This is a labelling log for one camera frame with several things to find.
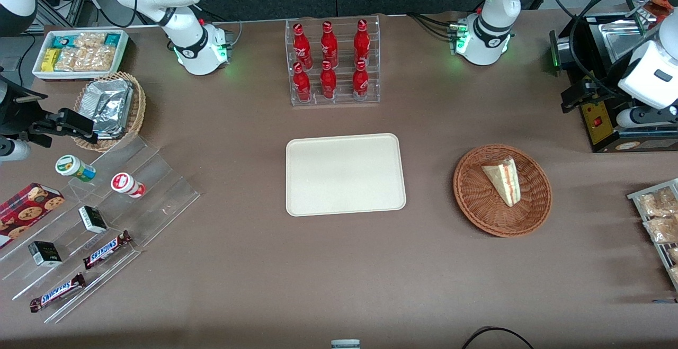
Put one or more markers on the white rectangular snack bin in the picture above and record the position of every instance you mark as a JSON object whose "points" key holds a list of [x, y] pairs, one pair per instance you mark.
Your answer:
{"points": [[37, 68]]}

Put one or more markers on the small black box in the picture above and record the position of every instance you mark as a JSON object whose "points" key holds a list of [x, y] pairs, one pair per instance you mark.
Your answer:
{"points": [[92, 220], [45, 253]]}

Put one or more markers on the teal snack pack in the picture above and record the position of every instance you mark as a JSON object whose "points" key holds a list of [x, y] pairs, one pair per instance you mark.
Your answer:
{"points": [[63, 40], [112, 39]]}

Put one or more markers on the Snickers bar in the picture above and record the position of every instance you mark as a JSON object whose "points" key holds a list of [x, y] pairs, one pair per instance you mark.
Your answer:
{"points": [[57, 292], [106, 249]]}

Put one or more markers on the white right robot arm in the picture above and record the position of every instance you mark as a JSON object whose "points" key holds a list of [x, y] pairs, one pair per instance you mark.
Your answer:
{"points": [[185, 36]]}

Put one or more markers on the red lidded cup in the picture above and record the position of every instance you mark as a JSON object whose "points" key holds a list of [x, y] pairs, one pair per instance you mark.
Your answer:
{"points": [[124, 184]]}

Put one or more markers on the silver foil pack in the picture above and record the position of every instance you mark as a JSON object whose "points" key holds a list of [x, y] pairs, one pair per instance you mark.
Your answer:
{"points": [[106, 103], [112, 135]]}

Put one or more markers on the small blue object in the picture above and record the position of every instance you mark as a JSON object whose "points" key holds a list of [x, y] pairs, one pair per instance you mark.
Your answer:
{"points": [[665, 301]]}

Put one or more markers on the black glass food warmer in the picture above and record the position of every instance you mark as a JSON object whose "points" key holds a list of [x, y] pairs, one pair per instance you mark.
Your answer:
{"points": [[601, 129]]}

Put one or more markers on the tan wicker basket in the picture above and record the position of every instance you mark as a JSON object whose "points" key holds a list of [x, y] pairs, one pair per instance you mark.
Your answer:
{"points": [[139, 105]]}

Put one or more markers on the clear bag of pastries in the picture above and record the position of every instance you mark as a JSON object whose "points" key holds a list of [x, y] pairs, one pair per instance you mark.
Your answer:
{"points": [[675, 274], [659, 202], [674, 254], [662, 229]]}

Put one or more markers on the clear acrylic step display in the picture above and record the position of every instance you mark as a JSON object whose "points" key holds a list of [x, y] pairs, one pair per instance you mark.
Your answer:
{"points": [[159, 190]]}

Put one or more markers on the green lidded cup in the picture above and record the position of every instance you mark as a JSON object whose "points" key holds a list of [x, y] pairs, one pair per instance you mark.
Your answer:
{"points": [[71, 166]]}

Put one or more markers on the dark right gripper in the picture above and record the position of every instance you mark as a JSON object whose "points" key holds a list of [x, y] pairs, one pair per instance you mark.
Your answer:
{"points": [[16, 109]]}

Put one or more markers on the brown round wicker basket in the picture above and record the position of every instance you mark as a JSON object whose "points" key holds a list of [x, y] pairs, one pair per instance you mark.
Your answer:
{"points": [[479, 200]]}

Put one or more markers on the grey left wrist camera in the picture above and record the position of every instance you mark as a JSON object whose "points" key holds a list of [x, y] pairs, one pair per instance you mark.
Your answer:
{"points": [[633, 117]]}

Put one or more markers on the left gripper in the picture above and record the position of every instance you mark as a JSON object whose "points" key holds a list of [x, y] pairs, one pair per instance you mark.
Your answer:
{"points": [[604, 83]]}

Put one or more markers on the yellow snack pack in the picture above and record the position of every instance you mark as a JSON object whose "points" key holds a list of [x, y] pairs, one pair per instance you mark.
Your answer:
{"points": [[50, 60]]}

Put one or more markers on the cream rectangular tray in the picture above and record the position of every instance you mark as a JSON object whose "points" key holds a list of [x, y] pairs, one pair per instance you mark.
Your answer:
{"points": [[344, 174]]}

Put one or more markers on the triangular sandwich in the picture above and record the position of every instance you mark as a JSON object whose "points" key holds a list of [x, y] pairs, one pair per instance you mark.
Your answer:
{"points": [[503, 182]]}

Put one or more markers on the red cola bottle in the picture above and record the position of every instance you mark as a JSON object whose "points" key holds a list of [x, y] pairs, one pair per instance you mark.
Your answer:
{"points": [[362, 44], [328, 83], [329, 46], [360, 82], [301, 47], [302, 85]]}

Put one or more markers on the clear bag of crackers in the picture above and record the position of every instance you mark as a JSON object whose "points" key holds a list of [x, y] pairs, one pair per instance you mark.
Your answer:
{"points": [[66, 60], [96, 59], [90, 41]]}

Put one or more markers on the red tartan cookie box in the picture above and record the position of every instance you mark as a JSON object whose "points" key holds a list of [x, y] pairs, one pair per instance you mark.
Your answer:
{"points": [[26, 211]]}

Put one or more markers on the small grey object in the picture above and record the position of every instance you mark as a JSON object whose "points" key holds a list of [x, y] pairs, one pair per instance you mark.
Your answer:
{"points": [[345, 344]]}

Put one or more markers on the clear acrylic bottle rack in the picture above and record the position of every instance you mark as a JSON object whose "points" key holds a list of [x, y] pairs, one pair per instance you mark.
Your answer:
{"points": [[344, 100]]}

